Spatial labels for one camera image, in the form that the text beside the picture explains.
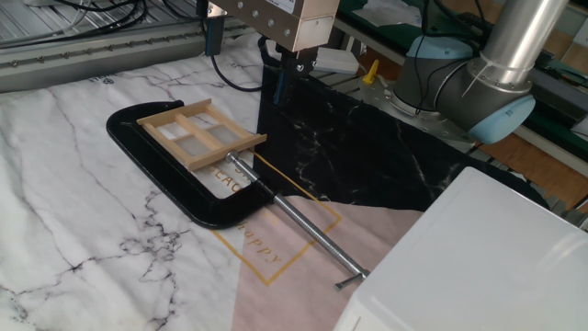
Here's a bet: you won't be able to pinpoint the black arm base cables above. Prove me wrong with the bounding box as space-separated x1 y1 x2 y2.
410 0 489 116

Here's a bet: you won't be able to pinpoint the dark grey flat case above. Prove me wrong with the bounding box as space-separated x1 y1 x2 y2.
526 68 588 130

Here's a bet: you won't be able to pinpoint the white plastic enclosure box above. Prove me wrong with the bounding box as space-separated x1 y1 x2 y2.
333 165 588 331

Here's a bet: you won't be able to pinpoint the white power strip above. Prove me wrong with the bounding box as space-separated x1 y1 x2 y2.
313 45 361 76

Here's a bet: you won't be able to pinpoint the marble pattern table cloth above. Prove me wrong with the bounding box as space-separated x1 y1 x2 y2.
0 32 550 331

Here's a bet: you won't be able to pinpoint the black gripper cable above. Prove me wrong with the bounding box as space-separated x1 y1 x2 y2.
196 0 266 93

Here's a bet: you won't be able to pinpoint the yellow plastic clip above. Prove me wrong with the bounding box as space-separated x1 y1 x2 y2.
361 58 380 86

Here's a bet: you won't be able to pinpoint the small wooden sliding window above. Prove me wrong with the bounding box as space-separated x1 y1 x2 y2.
136 97 268 172

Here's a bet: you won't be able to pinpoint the aluminium rail profile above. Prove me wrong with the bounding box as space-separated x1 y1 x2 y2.
0 17 258 94

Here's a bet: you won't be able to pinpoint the bronze grey gripper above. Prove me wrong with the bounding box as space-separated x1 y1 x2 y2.
204 0 341 108

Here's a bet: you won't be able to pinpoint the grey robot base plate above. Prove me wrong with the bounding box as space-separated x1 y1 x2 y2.
357 75 481 154

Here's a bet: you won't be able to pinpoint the white zip tie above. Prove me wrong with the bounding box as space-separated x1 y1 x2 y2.
460 57 509 98

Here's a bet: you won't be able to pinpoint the black cable bundle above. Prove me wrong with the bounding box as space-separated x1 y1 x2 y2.
0 0 151 50

